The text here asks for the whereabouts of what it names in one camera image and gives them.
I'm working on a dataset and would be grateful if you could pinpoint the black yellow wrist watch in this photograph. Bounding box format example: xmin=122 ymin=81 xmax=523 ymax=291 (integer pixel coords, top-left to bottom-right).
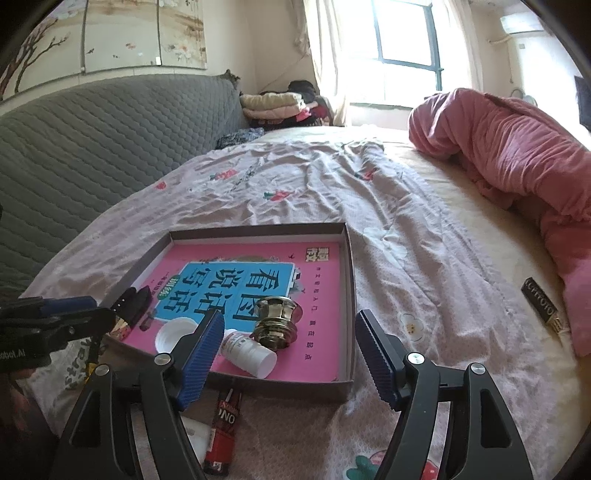
xmin=84 ymin=287 xmax=137 ymax=381

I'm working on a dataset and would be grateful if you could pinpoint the white earbuds case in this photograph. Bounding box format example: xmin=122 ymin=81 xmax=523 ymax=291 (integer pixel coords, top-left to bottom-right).
xmin=181 ymin=416 xmax=211 ymax=465

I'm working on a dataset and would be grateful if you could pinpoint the small white pill bottle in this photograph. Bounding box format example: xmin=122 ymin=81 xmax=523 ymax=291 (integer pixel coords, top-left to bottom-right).
xmin=219 ymin=329 xmax=277 ymax=379

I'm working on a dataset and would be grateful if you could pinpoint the brass door knob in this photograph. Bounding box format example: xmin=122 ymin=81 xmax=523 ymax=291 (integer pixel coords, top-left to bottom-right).
xmin=250 ymin=296 xmax=303 ymax=352

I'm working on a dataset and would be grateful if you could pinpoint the black lettered flat tag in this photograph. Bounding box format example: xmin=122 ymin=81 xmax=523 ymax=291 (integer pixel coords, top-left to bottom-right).
xmin=521 ymin=277 xmax=570 ymax=336

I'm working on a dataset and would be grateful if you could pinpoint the grey quilted headboard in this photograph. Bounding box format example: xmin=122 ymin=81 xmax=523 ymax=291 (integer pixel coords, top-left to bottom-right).
xmin=1 ymin=72 xmax=246 ymax=300

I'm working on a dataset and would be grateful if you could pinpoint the pink strawberry print bedsheet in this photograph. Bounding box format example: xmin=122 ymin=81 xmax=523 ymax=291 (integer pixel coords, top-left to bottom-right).
xmin=27 ymin=141 xmax=587 ymax=479

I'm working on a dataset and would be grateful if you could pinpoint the grey cardboard box lid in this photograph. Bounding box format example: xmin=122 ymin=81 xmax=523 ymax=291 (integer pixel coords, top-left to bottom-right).
xmin=104 ymin=223 xmax=356 ymax=402

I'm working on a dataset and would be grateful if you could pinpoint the pink blue children's book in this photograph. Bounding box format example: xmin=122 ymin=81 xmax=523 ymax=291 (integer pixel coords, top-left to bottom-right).
xmin=123 ymin=240 xmax=344 ymax=383

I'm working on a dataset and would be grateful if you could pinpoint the dark blue patterned cloth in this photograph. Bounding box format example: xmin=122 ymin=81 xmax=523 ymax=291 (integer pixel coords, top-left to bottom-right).
xmin=215 ymin=128 xmax=266 ymax=150

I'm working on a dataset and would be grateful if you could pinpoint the pink red duvet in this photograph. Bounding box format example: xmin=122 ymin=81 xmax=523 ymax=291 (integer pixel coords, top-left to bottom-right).
xmin=409 ymin=88 xmax=590 ymax=357

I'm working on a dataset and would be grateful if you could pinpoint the folded clothes pile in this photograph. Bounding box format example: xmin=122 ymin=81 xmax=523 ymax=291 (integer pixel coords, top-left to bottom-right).
xmin=239 ymin=80 xmax=335 ymax=131

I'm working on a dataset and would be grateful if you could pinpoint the cream curtain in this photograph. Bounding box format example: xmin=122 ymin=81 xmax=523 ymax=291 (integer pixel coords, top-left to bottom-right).
xmin=304 ymin=1 xmax=349 ymax=126

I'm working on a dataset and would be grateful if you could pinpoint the white air conditioner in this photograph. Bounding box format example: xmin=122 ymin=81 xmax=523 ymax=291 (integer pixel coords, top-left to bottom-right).
xmin=500 ymin=12 xmax=545 ymax=35

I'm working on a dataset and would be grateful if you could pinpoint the floral wall painting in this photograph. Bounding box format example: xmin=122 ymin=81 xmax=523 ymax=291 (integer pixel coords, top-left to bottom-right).
xmin=1 ymin=0 xmax=207 ymax=101

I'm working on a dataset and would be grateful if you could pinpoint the black wall television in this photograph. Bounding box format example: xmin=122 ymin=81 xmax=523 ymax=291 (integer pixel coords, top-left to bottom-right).
xmin=574 ymin=76 xmax=591 ymax=131

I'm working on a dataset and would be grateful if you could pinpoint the window with blue frame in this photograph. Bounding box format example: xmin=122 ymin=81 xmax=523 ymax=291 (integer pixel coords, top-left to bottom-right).
xmin=372 ymin=1 xmax=443 ymax=95

